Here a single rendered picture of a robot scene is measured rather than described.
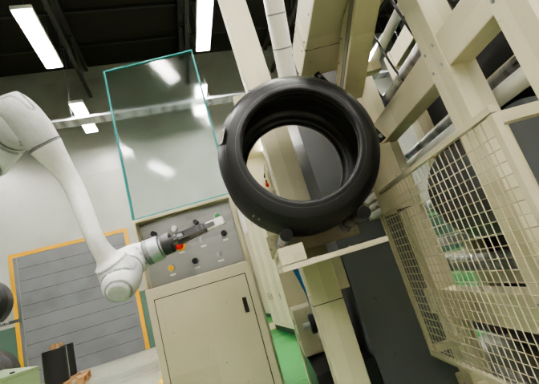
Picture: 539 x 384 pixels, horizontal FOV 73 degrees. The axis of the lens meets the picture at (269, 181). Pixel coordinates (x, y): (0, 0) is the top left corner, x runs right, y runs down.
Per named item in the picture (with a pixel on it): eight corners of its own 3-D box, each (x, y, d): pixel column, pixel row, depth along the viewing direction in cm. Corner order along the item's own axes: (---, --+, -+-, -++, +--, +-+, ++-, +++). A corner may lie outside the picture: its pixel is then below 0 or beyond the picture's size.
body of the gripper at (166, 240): (155, 235, 127) (180, 224, 128) (161, 237, 135) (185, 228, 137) (162, 255, 125) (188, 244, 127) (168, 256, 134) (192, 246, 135)
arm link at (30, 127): (70, 131, 120) (45, 147, 125) (34, 81, 115) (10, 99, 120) (38, 144, 108) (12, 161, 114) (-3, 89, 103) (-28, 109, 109)
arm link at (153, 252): (147, 242, 135) (162, 236, 136) (155, 265, 133) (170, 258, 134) (138, 240, 126) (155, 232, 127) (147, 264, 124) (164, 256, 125)
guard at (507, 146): (431, 355, 149) (371, 196, 167) (435, 353, 150) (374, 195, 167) (659, 461, 63) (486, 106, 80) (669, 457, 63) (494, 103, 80)
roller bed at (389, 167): (370, 220, 174) (349, 163, 181) (399, 212, 175) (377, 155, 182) (382, 213, 155) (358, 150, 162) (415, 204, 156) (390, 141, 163)
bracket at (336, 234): (271, 260, 156) (265, 237, 159) (358, 234, 160) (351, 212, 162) (272, 259, 153) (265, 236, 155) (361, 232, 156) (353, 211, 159)
